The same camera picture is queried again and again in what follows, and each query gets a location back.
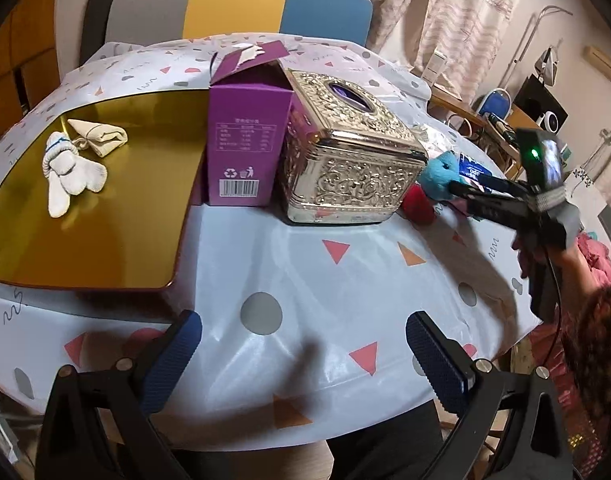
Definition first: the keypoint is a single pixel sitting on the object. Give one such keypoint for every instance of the white sock with blue stripe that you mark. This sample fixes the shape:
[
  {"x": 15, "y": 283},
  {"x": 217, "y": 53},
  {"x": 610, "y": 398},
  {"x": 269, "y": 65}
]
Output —
[{"x": 67, "y": 175}]

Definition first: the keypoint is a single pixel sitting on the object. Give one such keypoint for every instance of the black monitor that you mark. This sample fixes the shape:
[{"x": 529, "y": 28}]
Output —
[{"x": 535, "y": 97}]

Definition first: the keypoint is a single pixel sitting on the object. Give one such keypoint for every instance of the blue folding chair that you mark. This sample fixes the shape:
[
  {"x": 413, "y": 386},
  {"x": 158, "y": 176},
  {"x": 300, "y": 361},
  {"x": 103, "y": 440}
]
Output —
[{"x": 494, "y": 102}]

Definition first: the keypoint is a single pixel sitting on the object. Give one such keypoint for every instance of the red fluffy sock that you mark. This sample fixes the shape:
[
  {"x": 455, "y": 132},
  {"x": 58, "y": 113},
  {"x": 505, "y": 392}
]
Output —
[{"x": 419, "y": 205}]

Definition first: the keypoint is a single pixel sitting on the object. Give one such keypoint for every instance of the pink cloth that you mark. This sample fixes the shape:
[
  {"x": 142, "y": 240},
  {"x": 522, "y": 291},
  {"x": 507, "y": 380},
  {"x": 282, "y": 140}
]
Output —
[{"x": 598, "y": 260}]

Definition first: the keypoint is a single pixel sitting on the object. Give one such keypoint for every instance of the wooden door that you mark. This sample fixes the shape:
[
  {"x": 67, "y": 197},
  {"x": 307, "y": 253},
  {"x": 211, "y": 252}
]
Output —
[{"x": 20, "y": 60}]

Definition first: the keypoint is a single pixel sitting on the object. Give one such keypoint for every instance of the blue snack packet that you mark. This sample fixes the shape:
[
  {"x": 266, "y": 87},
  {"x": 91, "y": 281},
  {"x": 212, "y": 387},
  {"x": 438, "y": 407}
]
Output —
[{"x": 473, "y": 166}]

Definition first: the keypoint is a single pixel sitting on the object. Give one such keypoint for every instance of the beige sock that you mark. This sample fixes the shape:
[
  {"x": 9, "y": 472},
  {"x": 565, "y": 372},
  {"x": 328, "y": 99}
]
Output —
[{"x": 102, "y": 137}]

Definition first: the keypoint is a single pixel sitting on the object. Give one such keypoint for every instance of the pink patterned curtain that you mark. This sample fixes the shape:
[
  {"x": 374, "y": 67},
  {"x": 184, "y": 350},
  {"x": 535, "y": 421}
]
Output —
[{"x": 435, "y": 0}]

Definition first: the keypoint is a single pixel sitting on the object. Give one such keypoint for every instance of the purple cardboard box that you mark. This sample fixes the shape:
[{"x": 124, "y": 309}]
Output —
[{"x": 243, "y": 145}]

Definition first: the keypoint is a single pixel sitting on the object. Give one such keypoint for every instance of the grey yellow blue chair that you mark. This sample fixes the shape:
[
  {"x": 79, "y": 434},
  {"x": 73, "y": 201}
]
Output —
[{"x": 235, "y": 5}]

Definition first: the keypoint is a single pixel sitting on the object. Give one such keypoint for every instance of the patterned tablecloth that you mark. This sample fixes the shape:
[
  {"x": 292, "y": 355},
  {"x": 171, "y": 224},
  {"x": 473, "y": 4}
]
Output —
[{"x": 345, "y": 285}]

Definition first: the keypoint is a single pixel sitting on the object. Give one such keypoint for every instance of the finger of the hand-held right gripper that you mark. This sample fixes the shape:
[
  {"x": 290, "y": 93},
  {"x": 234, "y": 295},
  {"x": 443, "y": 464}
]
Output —
[
  {"x": 505, "y": 184},
  {"x": 485, "y": 207}
]

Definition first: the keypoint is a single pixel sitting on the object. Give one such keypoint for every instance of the white round fan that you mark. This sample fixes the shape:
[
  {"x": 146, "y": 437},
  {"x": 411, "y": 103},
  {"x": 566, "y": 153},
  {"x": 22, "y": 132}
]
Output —
[{"x": 550, "y": 121}]

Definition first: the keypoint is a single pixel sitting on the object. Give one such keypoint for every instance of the garment steamer head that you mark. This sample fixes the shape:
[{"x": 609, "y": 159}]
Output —
[{"x": 549, "y": 62}]

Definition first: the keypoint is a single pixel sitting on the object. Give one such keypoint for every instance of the air conditioner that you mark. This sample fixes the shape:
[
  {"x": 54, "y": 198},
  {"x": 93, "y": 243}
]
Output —
[{"x": 608, "y": 57}]

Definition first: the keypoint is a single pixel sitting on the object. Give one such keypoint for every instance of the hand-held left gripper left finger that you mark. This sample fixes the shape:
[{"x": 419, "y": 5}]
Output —
[{"x": 171, "y": 362}]

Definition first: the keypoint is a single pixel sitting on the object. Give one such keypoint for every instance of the gold tray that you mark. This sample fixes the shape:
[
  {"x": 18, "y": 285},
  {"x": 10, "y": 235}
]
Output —
[{"x": 100, "y": 220}]

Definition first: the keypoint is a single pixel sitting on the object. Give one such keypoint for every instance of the person's right forearm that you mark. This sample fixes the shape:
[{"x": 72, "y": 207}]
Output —
[{"x": 598, "y": 325}]

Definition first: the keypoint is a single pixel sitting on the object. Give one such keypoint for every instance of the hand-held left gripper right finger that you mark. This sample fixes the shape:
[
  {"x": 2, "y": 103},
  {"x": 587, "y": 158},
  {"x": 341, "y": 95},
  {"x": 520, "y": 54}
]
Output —
[{"x": 438, "y": 366}]

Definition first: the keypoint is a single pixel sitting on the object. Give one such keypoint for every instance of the silver ornate tissue box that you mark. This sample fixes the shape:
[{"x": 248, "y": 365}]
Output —
[{"x": 345, "y": 160}]

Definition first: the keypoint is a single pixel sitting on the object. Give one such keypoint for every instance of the person's right hand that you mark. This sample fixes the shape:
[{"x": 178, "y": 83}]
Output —
[{"x": 524, "y": 260}]

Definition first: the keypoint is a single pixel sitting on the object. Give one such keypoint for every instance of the white box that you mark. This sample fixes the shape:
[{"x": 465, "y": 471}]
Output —
[{"x": 435, "y": 67}]

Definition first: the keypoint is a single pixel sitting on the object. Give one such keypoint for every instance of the metal steamer pole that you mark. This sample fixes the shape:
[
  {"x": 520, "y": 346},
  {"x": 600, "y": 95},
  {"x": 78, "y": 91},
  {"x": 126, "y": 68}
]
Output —
[{"x": 528, "y": 35}]

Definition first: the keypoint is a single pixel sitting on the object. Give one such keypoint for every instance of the blue plush toy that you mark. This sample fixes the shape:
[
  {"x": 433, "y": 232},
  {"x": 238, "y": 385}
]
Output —
[{"x": 438, "y": 172}]

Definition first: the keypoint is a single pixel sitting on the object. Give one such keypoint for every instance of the wooden side table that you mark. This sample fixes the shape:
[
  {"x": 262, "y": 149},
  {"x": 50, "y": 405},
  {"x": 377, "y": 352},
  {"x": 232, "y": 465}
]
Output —
[{"x": 453, "y": 105}]

